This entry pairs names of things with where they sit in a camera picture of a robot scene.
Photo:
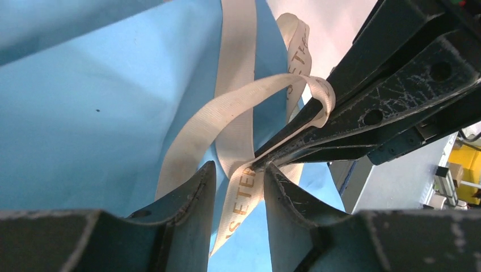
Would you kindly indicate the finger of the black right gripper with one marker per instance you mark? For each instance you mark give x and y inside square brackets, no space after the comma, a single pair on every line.
[389,38]
[434,95]

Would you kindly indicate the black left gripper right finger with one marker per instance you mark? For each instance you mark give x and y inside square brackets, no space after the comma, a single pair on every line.
[306,234]

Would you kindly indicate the blue wrapping paper sheet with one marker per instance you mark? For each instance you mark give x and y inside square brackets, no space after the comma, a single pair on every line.
[84,124]

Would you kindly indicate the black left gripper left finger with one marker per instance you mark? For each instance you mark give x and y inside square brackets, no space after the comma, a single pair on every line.
[171,234]

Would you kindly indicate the cream ribbon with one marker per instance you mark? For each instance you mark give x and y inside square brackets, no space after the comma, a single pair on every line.
[227,120]

